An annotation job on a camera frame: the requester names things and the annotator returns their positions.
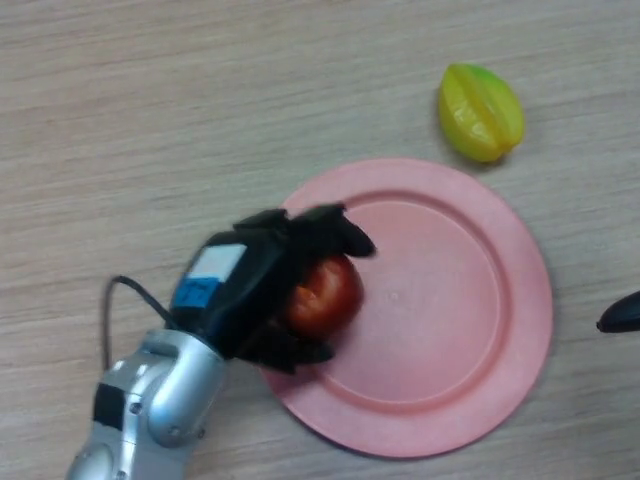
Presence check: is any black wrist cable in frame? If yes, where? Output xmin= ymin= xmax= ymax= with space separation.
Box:
xmin=101 ymin=275 xmax=177 ymax=372

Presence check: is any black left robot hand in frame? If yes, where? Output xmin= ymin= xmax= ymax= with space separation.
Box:
xmin=169 ymin=202 xmax=377 ymax=377

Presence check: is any pink round plate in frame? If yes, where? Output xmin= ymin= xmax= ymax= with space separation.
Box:
xmin=259 ymin=158 xmax=555 ymax=459

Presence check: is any red apple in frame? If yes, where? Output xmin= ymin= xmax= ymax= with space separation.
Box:
xmin=283 ymin=254 xmax=364 ymax=342

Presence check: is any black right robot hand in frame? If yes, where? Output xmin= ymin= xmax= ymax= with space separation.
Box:
xmin=595 ymin=291 xmax=640 ymax=334

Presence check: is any yellow green starfruit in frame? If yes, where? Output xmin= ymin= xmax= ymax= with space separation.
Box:
xmin=438 ymin=61 xmax=526 ymax=164

